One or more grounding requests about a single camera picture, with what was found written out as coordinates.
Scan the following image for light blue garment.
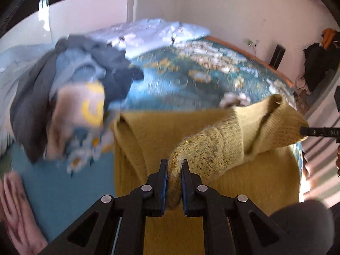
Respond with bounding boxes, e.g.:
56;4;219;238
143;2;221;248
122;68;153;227
49;48;107;99

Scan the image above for orange hanging item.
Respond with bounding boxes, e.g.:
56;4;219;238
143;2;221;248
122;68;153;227
320;28;339;47

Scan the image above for mustard yellow knit sweater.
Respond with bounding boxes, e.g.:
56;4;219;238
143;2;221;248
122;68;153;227
111;94;309;255

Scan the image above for person's grey trouser leg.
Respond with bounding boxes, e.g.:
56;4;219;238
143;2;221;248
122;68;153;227
269;200;336;255

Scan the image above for cream garment with yellow print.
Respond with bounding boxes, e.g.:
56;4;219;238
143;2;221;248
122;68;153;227
44;81;117;177

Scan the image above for pink cloth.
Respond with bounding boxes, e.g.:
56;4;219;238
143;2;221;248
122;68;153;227
0;171;48;255

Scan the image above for pile of mixed clothes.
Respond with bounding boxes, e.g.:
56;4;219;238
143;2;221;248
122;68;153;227
10;34;144;164

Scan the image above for black wall object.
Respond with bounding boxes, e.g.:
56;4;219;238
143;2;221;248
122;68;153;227
269;45;286;69

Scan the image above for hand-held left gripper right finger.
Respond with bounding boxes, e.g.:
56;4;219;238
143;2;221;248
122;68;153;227
181;159;303;255

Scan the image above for pale blue quilt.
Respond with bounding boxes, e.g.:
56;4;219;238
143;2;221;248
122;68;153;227
0;18;211;152

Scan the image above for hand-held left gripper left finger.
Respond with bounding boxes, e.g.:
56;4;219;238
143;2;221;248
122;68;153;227
40;159;168;255

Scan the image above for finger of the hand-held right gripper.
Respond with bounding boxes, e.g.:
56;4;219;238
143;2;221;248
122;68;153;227
300;127;340;139

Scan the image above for dark hanging clothes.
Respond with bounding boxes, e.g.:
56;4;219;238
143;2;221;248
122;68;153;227
303;38;340;93

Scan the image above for blue patterned bed blanket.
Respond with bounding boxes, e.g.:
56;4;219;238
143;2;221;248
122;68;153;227
12;38;303;242

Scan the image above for wooden bed frame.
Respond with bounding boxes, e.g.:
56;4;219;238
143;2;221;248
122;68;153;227
206;37;294;88

